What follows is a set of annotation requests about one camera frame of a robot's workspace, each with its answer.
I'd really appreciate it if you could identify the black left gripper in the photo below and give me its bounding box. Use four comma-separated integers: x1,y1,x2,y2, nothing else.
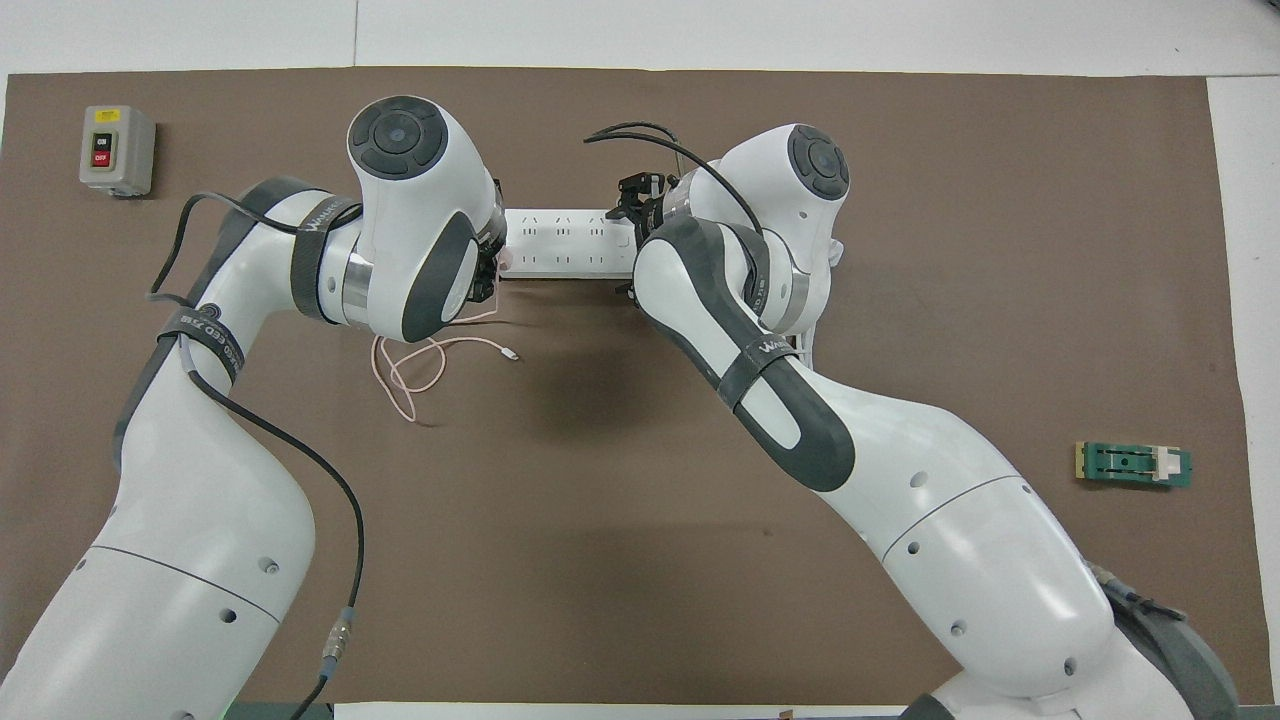
468,178,507,306

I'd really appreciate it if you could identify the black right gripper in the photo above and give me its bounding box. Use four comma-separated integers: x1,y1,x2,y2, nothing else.
607,172,673,301

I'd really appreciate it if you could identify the white power strip with cord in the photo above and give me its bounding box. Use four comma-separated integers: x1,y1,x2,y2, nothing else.
500,208,847,373

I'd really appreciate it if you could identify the pink charging cable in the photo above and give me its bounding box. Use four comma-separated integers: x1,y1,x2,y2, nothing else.
372,305,521,423

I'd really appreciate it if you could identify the brown table mat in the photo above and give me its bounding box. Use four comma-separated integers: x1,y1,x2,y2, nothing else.
0,67,1276,706

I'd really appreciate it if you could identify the green terminal block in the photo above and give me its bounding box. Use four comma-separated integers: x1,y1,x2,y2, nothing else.
1075,440,1193,491

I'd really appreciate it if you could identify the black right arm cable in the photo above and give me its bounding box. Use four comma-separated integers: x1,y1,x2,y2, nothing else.
585,122,1191,626

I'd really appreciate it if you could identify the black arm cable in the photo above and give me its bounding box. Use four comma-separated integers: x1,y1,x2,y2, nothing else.
585,122,1191,626
148,192,366,720

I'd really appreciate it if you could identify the grey on-off switch box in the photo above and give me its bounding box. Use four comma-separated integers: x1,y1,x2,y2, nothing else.
79,105,157,198

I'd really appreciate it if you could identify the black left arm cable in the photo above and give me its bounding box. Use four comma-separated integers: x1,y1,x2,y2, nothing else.
148,192,366,720

